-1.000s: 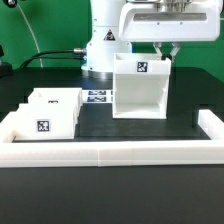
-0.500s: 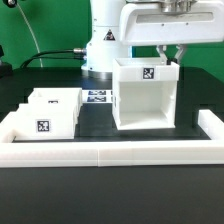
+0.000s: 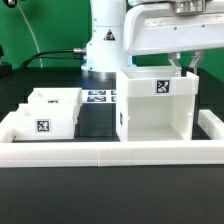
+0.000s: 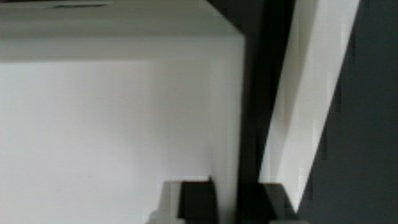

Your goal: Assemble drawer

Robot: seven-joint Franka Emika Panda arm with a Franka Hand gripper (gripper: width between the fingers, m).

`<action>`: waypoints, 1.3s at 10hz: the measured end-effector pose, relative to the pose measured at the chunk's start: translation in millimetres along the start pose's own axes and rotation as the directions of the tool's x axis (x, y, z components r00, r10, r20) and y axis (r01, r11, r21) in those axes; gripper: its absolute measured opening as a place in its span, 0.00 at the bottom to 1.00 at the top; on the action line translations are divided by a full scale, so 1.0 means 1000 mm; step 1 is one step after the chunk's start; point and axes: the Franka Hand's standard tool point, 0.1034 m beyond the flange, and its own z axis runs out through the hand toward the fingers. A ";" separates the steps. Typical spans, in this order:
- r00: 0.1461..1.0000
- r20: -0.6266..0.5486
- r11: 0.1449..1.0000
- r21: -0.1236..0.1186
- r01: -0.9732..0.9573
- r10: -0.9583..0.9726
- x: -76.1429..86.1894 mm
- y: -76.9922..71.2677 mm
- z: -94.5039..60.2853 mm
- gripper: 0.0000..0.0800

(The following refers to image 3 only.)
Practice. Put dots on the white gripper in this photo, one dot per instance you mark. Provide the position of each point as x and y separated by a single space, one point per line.
170 26

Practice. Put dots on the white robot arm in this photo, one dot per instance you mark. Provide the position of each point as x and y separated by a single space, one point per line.
122 29

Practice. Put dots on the white front drawer box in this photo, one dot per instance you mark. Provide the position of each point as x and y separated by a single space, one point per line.
46 121

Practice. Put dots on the white drawer box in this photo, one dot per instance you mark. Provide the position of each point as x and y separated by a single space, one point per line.
46 121
57 95

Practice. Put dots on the white drawer cabinet frame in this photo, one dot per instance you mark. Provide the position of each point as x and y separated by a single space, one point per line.
154 103

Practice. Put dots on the black device at left edge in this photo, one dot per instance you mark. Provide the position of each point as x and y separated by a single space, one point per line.
5 68

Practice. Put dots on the white rear drawer box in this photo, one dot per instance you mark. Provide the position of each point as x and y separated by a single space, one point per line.
57 95

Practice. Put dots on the white fiducial marker sheet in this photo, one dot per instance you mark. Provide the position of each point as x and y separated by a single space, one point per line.
99 96

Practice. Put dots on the white U-shaped border fence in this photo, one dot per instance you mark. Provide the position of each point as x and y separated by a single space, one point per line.
99 154

